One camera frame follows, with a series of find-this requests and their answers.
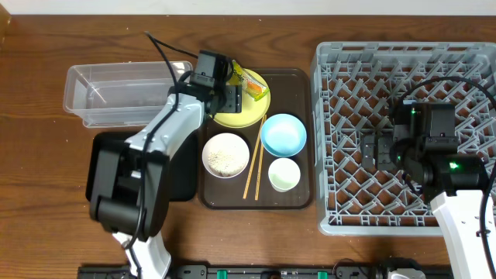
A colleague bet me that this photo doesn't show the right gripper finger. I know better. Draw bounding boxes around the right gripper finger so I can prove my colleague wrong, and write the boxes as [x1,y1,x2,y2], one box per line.
[360,134,376,168]
[376,135,396,171]

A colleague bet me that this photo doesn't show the green orange snack wrapper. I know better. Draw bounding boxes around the green orange snack wrapper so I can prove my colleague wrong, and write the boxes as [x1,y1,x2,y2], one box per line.
[229,60,270,102]

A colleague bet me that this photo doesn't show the white bowl with rice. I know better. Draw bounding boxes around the white bowl with rice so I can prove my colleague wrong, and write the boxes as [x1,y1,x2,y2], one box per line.
[201,133,250,178]

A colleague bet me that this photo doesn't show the pale green cup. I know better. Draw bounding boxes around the pale green cup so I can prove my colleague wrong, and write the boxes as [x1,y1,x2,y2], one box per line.
[268,158,301,192]

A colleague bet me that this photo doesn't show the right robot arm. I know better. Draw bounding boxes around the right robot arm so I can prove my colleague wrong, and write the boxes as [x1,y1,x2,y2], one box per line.
[360,102,495,278]

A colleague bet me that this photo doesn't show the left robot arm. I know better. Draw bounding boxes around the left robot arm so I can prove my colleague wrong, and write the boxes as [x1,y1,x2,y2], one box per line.
[87,71,243,278]

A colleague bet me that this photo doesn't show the grey dishwasher rack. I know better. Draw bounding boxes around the grey dishwasher rack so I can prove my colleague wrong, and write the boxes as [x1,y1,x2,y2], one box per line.
[311,42,495,236]

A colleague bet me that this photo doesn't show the black waste tray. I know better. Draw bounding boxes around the black waste tray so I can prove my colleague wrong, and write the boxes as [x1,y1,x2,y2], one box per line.
[85,131,198,202]

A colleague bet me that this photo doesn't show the clear plastic waste bin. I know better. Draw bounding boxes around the clear plastic waste bin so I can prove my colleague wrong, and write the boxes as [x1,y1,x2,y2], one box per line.
[64,61,193,128]

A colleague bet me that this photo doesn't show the yellow plate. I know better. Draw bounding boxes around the yellow plate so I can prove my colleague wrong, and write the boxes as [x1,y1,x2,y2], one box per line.
[213,81,271,129]

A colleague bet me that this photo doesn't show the light blue bowl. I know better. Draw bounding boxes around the light blue bowl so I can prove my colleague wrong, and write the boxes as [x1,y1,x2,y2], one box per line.
[260,113,307,157]

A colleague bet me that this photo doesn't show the right wooden chopstick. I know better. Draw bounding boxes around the right wooden chopstick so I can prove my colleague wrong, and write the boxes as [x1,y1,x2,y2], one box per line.
[254,115,267,201]

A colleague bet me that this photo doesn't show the wooden chopstick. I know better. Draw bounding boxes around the wooden chopstick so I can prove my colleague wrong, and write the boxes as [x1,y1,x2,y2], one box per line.
[254,115,267,201]
[243,115,267,199]

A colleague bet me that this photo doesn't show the dark brown serving tray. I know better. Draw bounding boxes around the dark brown serving tray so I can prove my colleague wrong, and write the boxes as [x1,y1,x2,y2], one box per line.
[198,68,314,210]

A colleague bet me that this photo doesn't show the left wooden chopstick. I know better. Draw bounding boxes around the left wooden chopstick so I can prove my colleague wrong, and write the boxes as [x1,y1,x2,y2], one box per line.
[243,115,267,199]

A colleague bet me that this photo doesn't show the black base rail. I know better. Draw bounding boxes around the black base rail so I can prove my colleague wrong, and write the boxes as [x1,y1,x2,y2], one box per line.
[76,263,454,279]

